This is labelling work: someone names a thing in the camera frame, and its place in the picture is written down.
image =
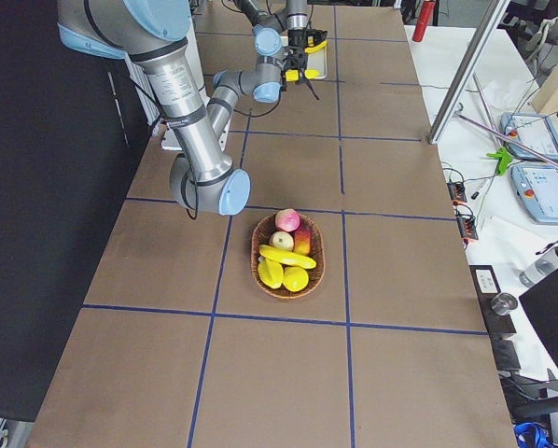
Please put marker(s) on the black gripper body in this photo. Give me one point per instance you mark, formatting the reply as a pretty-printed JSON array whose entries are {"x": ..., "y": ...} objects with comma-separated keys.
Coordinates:
[
  {"x": 298, "y": 37},
  {"x": 290, "y": 63}
]

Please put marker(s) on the yellow banana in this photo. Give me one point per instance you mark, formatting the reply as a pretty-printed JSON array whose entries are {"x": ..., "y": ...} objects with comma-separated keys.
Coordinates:
[
  {"x": 307, "y": 74},
  {"x": 286, "y": 257},
  {"x": 316, "y": 47}
]

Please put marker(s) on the woven wicker basket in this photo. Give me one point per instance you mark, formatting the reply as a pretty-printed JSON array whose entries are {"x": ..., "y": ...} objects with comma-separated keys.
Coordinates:
[{"x": 261, "y": 236}]

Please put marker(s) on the cream bear tray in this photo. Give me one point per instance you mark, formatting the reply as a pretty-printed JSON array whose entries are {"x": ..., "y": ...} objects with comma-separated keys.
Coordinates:
[{"x": 317, "y": 60}]

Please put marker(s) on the red cylinder bottle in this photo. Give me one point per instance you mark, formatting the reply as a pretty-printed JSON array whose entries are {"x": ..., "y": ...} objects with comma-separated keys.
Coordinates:
[{"x": 423, "y": 20}]

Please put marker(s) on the dark red apple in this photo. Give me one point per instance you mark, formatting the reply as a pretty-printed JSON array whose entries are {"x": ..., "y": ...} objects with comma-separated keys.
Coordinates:
[{"x": 302, "y": 237}]

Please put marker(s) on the pale green pink apple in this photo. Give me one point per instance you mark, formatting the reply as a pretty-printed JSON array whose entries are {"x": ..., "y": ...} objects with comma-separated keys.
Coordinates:
[{"x": 282, "y": 240}]

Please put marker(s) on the black orange connector block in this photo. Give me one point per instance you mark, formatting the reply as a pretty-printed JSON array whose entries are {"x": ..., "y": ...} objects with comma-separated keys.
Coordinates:
[{"x": 457, "y": 192}]

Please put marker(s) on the long metal grabber rod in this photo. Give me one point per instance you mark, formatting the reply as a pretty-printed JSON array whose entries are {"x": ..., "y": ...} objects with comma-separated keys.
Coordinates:
[{"x": 491, "y": 128}]

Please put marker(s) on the yellow lemon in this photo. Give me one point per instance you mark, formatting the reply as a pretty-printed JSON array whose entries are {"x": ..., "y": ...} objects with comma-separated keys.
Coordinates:
[{"x": 295, "y": 278}]

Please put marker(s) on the green clip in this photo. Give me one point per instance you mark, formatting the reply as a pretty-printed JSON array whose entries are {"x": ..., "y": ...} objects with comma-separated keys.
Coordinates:
[{"x": 504, "y": 160}]

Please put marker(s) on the far teach pendant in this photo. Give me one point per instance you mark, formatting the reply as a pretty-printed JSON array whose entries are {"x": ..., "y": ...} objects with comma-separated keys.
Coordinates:
[{"x": 531, "y": 130}]

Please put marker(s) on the teach pendant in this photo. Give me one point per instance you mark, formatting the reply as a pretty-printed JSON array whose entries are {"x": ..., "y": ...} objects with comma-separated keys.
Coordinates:
[
  {"x": 537, "y": 188},
  {"x": 531, "y": 130}
]

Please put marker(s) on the near teach pendant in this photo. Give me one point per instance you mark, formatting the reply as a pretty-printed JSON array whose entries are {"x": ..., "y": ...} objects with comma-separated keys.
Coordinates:
[{"x": 537, "y": 188}]

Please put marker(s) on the metal weight cylinder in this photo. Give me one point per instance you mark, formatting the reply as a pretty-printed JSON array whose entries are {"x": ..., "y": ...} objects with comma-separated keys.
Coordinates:
[{"x": 503, "y": 303}]

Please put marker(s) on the grey water bottle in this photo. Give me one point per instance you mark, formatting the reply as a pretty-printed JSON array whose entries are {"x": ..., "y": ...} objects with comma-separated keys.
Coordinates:
[{"x": 545, "y": 264}]

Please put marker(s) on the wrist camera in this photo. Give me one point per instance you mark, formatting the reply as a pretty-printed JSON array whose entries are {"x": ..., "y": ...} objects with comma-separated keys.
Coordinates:
[{"x": 315, "y": 37}]

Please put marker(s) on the white camera post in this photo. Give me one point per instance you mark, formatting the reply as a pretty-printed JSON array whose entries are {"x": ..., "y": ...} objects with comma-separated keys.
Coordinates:
[{"x": 169, "y": 141}]

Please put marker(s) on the aluminium frame post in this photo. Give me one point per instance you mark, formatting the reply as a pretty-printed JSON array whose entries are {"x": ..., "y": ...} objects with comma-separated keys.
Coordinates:
[{"x": 492, "y": 17}]

